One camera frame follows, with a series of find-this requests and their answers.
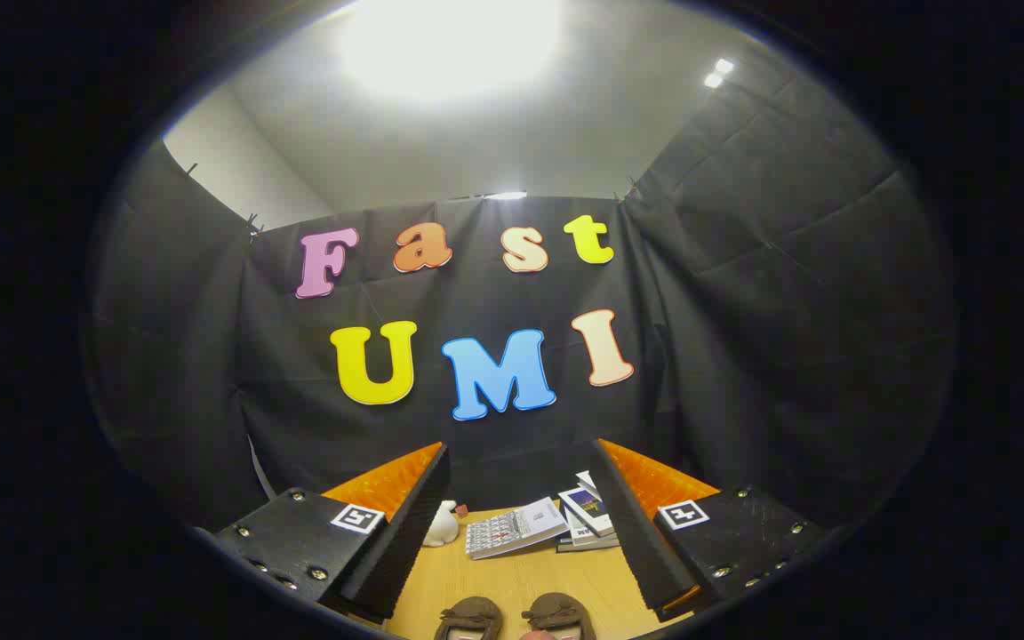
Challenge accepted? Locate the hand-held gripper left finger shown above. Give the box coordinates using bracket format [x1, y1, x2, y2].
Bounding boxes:
[210, 442, 451, 623]

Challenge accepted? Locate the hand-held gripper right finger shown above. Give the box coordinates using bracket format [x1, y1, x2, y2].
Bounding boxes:
[589, 438, 833, 623]

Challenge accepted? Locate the brown shoe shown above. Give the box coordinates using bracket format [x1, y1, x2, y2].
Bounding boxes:
[435, 596, 504, 640]
[521, 592, 597, 640]

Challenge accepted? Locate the white round plush toy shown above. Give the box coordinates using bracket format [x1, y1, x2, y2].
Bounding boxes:
[422, 500, 468, 548]

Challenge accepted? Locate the white book blue cover picture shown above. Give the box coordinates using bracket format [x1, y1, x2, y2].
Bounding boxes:
[558, 485, 615, 538]

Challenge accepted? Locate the white patterned calendar book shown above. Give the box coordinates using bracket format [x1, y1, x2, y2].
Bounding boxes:
[465, 497, 569, 560]

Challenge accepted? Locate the black backdrop cloth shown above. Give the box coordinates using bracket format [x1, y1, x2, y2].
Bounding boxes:
[85, 44, 957, 534]

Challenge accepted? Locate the bright ceiling light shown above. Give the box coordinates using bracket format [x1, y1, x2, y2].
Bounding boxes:
[334, 0, 566, 103]

